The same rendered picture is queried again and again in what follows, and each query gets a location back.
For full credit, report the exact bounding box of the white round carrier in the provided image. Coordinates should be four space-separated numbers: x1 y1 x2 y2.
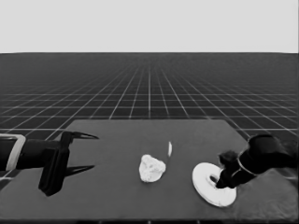
138 153 167 184

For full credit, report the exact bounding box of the large thick white disc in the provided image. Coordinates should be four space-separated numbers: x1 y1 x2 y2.
192 161 237 208

